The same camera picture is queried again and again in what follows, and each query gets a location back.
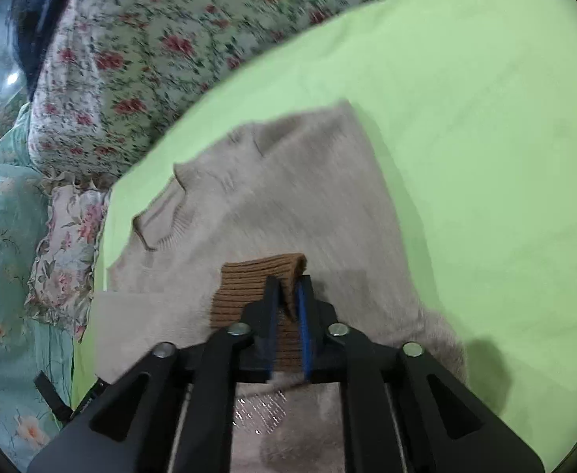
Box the dark blue cloth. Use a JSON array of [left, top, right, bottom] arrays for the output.
[[5, 0, 92, 102]]

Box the small ruffled floral pillow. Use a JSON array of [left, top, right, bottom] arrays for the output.
[[24, 177, 112, 342]]

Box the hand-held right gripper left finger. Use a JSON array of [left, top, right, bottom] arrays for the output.
[[26, 275, 283, 473]]

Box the red rose floral quilt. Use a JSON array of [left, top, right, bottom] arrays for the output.
[[27, 0, 550, 193]]

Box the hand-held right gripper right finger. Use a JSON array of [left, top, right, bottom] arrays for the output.
[[294, 275, 546, 473]]

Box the beige knit sweater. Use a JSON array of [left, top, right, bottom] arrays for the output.
[[91, 100, 469, 473]]

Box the light green bed sheet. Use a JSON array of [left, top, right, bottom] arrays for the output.
[[71, 0, 577, 473]]

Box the black strap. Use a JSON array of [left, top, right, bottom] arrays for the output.
[[33, 372, 75, 423]]

